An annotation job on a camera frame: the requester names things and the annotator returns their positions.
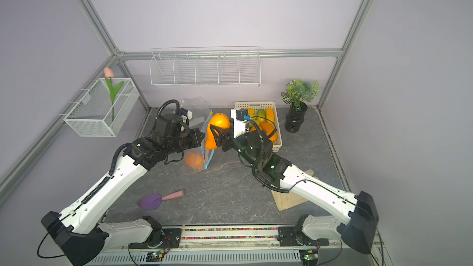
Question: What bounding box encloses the black glossy plant pot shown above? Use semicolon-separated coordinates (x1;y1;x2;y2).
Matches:
285;103;308;133

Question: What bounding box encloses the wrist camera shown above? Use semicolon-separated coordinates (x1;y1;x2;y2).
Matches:
179;108;193;120
230;108;250;139

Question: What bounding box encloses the white perforated plastic basket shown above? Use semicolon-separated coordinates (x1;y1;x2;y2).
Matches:
235;101;282;153

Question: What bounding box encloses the pink artificial tulip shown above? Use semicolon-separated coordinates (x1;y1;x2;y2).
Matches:
104;67;124;122

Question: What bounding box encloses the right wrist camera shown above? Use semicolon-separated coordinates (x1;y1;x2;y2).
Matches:
230;108;250;139

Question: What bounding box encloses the purple pink scoop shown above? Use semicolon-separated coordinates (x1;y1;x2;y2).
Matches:
137;190;184;210

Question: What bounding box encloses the beige work glove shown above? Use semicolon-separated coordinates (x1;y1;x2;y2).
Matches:
271;191;309;211

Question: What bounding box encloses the orange mango middle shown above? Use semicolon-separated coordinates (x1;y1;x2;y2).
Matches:
184;151;204;170

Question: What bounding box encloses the orange mango top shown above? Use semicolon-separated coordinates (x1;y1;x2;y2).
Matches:
259;122;278;143

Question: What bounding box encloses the large orange mango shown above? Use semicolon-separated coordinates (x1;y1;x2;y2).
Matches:
205;113;231;150

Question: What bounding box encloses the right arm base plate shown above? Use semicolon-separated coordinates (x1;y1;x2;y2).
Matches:
277;226;330;248

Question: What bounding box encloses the small yellow mango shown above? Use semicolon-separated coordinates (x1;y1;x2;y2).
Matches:
247;108;256;118

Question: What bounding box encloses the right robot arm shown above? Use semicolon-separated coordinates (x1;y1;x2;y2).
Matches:
208;124;379;254

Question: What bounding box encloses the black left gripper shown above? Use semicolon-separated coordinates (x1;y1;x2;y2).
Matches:
166;128;206;155

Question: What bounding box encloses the green artificial plant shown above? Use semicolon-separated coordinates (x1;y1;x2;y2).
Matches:
281;80;320;112

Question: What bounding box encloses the white mesh wall basket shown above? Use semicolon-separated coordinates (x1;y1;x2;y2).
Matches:
64;78;140;137

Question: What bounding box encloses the white wire wall shelf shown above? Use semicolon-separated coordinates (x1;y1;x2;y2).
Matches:
149;46;261;87

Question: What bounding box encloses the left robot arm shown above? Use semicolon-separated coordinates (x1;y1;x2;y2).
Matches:
41;109;205;266

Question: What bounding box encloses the clear zip-top bag blue zipper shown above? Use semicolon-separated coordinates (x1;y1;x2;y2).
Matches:
181;111;214;175

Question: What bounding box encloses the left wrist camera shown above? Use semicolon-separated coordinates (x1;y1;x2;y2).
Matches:
179;108;193;120

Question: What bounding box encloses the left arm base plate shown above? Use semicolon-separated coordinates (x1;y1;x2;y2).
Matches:
129;228;182;249

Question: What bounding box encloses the green mango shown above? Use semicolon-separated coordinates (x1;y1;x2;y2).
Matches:
256;109;266;123

